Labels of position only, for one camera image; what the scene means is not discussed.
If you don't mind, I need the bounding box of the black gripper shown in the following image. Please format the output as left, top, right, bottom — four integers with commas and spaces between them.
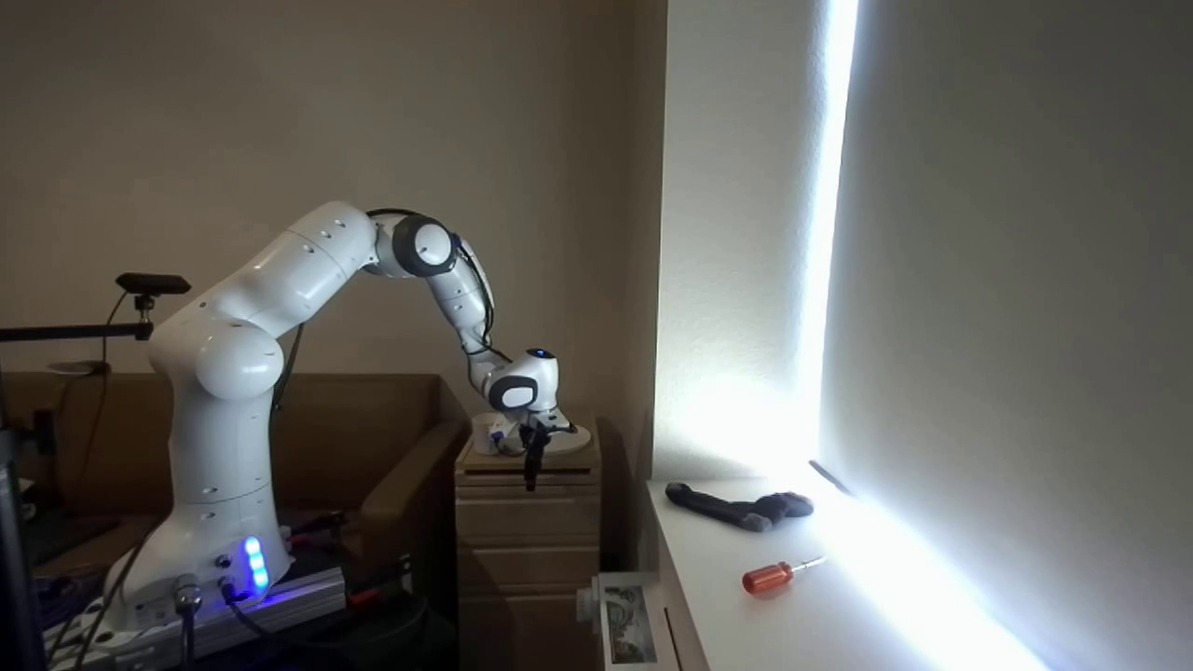
515, 416, 554, 496

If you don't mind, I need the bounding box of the light wooden drawer cabinet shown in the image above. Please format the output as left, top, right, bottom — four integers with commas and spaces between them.
452, 416, 607, 671

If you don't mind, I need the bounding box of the white bowl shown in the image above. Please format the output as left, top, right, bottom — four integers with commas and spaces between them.
478, 416, 595, 461

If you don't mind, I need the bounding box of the brown leather armchair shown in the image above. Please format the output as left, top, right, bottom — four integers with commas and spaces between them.
0, 370, 474, 625

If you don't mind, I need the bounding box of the dark cloth bundle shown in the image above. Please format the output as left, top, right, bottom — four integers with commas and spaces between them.
663, 478, 820, 538

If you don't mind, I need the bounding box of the white windowsill shelf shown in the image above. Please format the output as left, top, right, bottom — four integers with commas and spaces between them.
642, 459, 1058, 671

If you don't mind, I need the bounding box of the narrow grey roller blind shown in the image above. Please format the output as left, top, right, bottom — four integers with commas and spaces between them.
651, 0, 835, 470

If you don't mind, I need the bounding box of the large grey roller blind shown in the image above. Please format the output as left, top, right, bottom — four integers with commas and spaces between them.
816, 0, 1193, 671

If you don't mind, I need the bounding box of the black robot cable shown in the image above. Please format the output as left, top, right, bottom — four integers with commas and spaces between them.
366, 205, 515, 365

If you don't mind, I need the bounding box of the red handled screwdriver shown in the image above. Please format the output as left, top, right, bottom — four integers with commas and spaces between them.
738, 553, 832, 599

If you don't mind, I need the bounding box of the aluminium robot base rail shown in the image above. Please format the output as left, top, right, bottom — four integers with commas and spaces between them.
35, 559, 355, 671

